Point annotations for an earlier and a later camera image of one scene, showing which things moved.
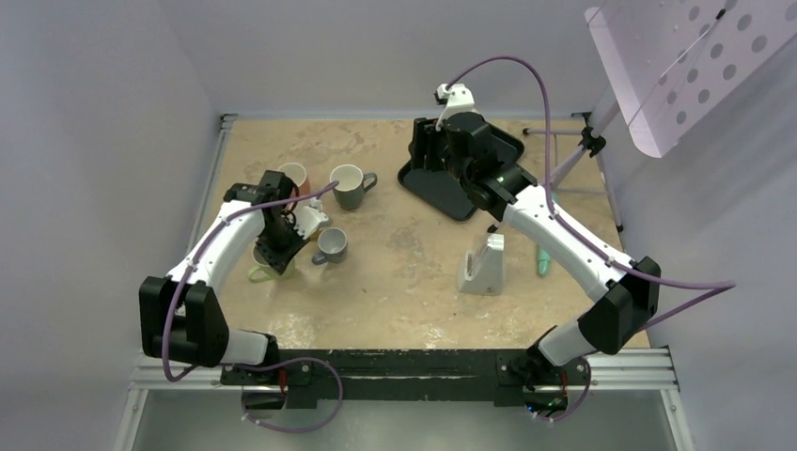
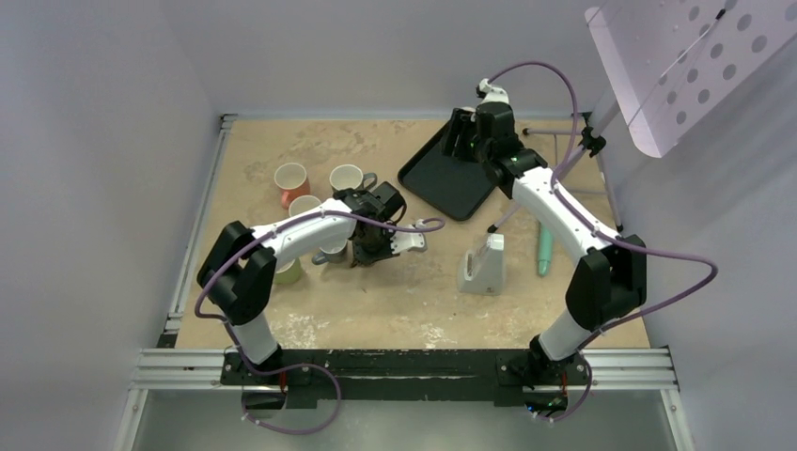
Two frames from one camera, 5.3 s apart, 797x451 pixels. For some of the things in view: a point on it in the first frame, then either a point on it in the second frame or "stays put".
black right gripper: [426, 134] → [461, 123]
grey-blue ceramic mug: [352, 185] stays put
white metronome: [482, 269] stays put
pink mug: [299, 175] stays put
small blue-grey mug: [333, 241] stays put
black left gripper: [279, 259] → [364, 258]
